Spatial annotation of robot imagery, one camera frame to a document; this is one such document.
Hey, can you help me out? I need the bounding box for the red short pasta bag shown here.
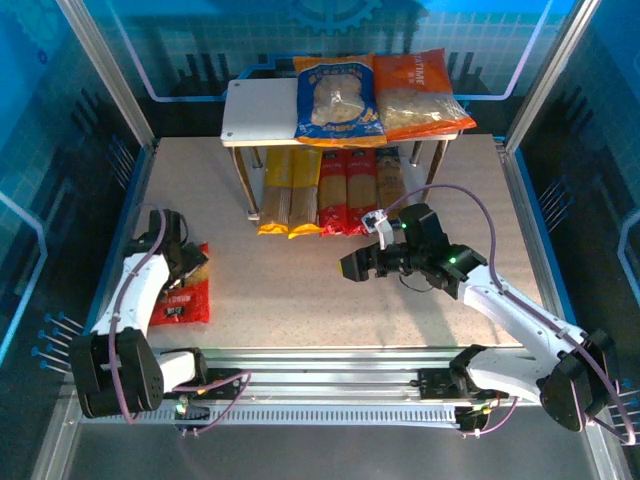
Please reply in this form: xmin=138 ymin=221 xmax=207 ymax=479
xmin=149 ymin=243 xmax=211 ymax=326

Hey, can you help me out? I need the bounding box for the red spaghetti bag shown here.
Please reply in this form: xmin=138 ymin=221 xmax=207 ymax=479
xmin=344 ymin=148 xmax=380 ymax=236
xmin=317 ymin=148 xmax=351 ymax=237

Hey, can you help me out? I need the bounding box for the blue gold spaghetti bag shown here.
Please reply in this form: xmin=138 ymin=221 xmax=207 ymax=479
xmin=374 ymin=146 xmax=409 ymax=221

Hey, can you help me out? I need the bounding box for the yellow spaghetti bag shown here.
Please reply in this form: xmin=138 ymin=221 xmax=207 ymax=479
xmin=256 ymin=147 xmax=296 ymax=236
xmin=287 ymin=147 xmax=324 ymax=240

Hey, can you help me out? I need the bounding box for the white two-tier metal shelf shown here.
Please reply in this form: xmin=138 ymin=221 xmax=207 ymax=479
xmin=220 ymin=74 xmax=459 ymax=221

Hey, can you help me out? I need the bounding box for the orange pasta bag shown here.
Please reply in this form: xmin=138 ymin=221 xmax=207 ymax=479
xmin=372 ymin=48 xmax=478 ymax=143

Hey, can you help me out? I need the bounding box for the blue macaroni bag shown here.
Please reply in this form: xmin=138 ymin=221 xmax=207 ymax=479
xmin=292 ymin=53 xmax=389 ymax=150

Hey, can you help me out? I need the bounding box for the black connector board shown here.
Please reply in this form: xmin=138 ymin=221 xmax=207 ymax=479
xmin=173 ymin=397 xmax=211 ymax=437
xmin=454 ymin=404 xmax=489 ymax=437

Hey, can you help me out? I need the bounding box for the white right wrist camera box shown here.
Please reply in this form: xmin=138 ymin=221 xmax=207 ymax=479
xmin=360 ymin=209 xmax=396 ymax=250

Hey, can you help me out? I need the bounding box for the aluminium front frame rail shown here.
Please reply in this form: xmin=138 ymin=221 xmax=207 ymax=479
xmin=62 ymin=347 xmax=599 ymax=401

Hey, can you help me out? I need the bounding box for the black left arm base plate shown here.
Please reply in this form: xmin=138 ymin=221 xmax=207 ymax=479
xmin=199 ymin=367 xmax=247 ymax=401

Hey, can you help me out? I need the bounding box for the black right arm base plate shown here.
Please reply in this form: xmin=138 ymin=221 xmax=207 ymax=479
xmin=417 ymin=367 xmax=510 ymax=401

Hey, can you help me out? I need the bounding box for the slotted grey cable duct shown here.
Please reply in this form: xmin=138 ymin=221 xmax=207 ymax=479
xmin=78 ymin=403 xmax=459 ymax=427

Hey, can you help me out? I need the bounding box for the aluminium frame post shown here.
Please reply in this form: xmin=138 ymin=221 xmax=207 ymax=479
xmin=55 ymin=0 xmax=157 ymax=150
xmin=504 ymin=0 xmax=604 ymax=151

